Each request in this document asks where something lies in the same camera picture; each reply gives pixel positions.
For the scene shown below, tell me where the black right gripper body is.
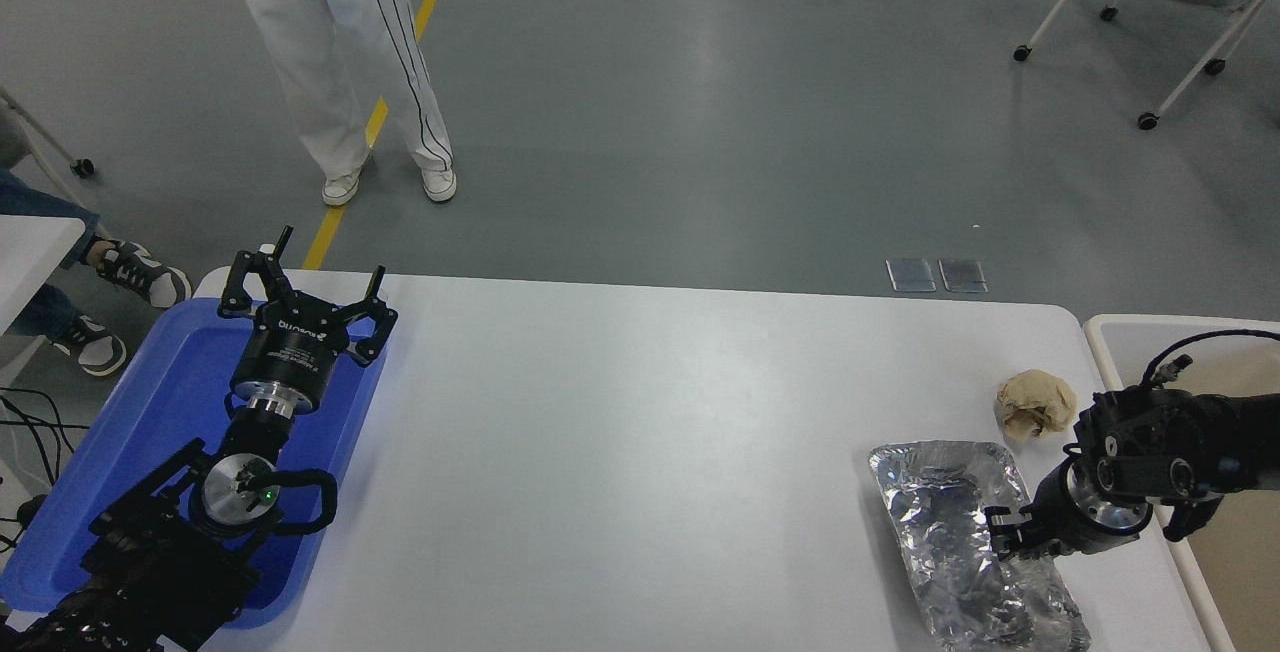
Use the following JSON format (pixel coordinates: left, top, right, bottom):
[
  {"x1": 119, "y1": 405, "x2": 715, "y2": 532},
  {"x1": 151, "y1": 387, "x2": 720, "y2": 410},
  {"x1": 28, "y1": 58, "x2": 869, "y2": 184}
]
[{"x1": 1024, "y1": 464, "x2": 1091, "y2": 556}]

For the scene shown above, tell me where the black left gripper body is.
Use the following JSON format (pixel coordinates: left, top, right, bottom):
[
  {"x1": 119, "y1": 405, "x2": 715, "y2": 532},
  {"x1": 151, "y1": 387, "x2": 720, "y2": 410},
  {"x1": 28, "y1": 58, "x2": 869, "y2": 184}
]
[{"x1": 231, "y1": 302, "x2": 353, "y2": 405}]

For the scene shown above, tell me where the silver foil tray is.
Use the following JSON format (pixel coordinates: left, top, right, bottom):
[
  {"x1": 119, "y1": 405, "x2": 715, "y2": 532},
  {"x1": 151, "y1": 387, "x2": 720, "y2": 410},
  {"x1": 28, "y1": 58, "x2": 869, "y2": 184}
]
[{"x1": 868, "y1": 440, "x2": 1093, "y2": 652}]

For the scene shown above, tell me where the metal floor plate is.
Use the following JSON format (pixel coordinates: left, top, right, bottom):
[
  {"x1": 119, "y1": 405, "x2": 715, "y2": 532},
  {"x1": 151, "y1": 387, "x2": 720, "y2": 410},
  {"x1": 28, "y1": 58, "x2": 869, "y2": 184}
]
[
  {"x1": 887, "y1": 258, "x2": 938, "y2": 293},
  {"x1": 938, "y1": 258, "x2": 989, "y2": 294}
]

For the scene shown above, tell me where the seated person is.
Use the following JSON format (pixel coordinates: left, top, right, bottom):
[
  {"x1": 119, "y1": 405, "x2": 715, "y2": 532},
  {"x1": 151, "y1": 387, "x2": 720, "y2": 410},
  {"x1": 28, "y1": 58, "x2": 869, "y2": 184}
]
[{"x1": 0, "y1": 167, "x2": 193, "y2": 379}]

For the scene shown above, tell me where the crumpled tan paper ball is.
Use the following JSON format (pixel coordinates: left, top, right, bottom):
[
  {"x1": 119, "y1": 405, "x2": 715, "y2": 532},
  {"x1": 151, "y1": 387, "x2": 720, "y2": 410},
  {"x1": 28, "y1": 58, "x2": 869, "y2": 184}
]
[{"x1": 995, "y1": 369, "x2": 1079, "y2": 441}]

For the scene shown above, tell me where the blue plastic tray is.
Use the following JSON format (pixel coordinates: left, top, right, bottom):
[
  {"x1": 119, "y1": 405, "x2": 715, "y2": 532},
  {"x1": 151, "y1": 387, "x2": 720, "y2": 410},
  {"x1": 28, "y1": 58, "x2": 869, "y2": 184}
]
[{"x1": 0, "y1": 297, "x2": 391, "y2": 630}]

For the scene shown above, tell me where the small white side table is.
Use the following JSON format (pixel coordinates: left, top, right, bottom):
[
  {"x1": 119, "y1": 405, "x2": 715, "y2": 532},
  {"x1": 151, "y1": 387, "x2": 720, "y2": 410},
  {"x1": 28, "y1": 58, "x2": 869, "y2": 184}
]
[{"x1": 0, "y1": 216, "x2": 87, "y2": 335}]

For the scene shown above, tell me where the large pale bin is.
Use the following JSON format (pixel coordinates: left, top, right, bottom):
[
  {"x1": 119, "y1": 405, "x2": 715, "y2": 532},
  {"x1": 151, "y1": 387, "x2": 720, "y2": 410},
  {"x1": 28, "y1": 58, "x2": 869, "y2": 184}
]
[{"x1": 1083, "y1": 314, "x2": 1280, "y2": 652}]

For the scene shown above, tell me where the standing person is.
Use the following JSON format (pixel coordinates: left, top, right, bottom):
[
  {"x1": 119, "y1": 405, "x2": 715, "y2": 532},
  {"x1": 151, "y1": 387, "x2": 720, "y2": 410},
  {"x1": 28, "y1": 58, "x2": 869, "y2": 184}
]
[{"x1": 215, "y1": 0, "x2": 458, "y2": 207}]

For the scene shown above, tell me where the grey wheeled frame leg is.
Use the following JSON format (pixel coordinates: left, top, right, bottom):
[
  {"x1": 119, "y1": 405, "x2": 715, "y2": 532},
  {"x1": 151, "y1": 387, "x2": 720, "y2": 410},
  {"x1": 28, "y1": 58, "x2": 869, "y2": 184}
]
[{"x1": 0, "y1": 87, "x2": 97, "y2": 179}]

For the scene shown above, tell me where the black floor cable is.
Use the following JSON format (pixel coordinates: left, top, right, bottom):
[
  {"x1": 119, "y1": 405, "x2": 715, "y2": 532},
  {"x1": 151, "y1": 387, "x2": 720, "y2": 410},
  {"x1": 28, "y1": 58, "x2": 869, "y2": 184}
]
[{"x1": 0, "y1": 387, "x2": 91, "y2": 489}]

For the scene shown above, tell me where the black cable plug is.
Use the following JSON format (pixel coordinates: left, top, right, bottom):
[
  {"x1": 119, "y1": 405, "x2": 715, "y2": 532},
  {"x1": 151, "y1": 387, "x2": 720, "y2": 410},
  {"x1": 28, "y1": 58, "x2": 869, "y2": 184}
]
[{"x1": 0, "y1": 495, "x2": 47, "y2": 549}]

